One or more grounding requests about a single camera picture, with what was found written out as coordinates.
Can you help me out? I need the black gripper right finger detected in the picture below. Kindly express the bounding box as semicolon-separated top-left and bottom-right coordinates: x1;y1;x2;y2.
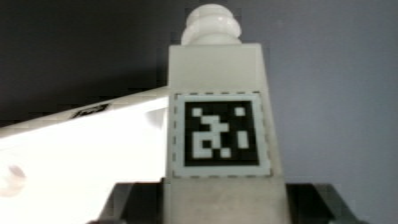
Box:
285;183;369;224

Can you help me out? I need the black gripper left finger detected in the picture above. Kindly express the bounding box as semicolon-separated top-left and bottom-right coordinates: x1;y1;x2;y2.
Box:
85;182;163;224

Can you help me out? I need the white table leg with tag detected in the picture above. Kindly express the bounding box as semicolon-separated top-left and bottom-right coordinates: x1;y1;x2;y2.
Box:
163;4;291;224

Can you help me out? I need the white square tabletop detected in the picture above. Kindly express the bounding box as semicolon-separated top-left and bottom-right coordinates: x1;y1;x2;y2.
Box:
0;87;168;224

